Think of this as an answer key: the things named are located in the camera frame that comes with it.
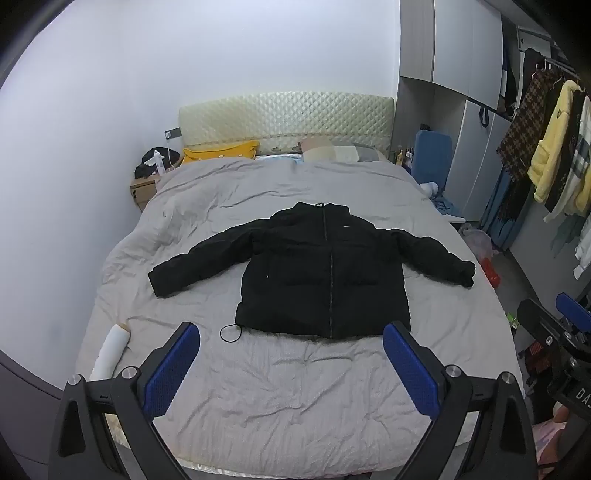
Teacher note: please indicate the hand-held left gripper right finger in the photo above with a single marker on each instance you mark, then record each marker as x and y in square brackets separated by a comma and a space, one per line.
[411, 369]

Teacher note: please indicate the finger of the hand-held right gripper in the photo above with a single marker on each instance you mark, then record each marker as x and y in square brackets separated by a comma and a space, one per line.
[575, 311]
[547, 332]

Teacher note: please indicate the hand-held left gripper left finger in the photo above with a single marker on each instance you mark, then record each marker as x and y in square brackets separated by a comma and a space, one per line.
[171, 369]

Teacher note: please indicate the black puffer jacket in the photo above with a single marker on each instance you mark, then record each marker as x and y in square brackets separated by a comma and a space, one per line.
[304, 267]

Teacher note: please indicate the blue crumpled clothes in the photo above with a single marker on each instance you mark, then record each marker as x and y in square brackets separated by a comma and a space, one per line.
[445, 205]

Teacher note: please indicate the red striped cloth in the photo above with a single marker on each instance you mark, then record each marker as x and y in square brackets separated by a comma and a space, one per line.
[538, 357]

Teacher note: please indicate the green packet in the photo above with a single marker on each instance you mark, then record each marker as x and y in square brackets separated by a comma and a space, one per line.
[512, 321]

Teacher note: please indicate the pink cloth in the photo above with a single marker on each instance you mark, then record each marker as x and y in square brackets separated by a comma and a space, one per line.
[554, 438]

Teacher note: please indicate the white lint roller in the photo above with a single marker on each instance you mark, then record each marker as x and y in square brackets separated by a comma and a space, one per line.
[111, 350]

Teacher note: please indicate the red bag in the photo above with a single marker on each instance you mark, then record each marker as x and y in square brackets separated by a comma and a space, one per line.
[491, 273]

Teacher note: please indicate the translucent plastic bag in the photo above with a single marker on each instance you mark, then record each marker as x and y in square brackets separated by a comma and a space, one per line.
[478, 240]

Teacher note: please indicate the blue hanging garment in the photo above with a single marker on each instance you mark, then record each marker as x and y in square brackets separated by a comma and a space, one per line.
[498, 207]

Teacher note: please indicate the white side table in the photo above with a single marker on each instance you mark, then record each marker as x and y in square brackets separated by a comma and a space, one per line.
[455, 220]

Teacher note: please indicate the white mattress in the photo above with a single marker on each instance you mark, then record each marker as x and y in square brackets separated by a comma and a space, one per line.
[286, 464]

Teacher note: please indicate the cardboard box nightstand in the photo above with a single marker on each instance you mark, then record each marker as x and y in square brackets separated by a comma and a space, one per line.
[144, 194]

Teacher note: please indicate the white plush toy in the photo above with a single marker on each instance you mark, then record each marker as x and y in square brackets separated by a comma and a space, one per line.
[429, 187]

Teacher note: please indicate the brown checked hanging scarf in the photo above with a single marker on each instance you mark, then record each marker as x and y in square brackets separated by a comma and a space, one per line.
[526, 129]

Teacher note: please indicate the bed with grey duvet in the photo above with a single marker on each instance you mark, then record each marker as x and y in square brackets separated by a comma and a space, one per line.
[277, 194]

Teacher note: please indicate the white bottle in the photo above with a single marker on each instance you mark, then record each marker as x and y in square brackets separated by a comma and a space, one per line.
[159, 164]

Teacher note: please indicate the blue folding chair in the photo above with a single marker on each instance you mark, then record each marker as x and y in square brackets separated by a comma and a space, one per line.
[431, 157]

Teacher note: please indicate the black bag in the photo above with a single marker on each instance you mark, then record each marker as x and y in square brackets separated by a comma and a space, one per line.
[147, 159]

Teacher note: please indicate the yellow bottle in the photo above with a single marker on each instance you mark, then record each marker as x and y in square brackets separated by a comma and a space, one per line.
[398, 156]

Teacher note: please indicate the grey white pillow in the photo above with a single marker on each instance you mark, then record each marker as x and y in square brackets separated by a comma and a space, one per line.
[358, 153]

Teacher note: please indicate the yellow pillow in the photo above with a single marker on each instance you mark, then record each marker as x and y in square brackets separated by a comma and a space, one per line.
[221, 151]

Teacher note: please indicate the light blue sheet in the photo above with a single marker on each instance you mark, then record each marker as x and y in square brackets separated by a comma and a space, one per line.
[277, 158]

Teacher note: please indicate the beige pink pillow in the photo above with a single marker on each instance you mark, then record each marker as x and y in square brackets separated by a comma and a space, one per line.
[316, 148]

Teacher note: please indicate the cream quilted headboard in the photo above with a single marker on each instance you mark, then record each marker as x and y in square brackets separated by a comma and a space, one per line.
[286, 117]

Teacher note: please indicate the grey white wardrobe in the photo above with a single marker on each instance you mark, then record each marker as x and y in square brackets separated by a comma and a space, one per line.
[457, 55]

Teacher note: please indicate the wall socket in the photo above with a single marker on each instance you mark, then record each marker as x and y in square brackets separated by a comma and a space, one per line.
[172, 134]

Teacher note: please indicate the metal clothes rail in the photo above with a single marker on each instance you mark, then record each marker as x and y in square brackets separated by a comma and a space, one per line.
[561, 64]

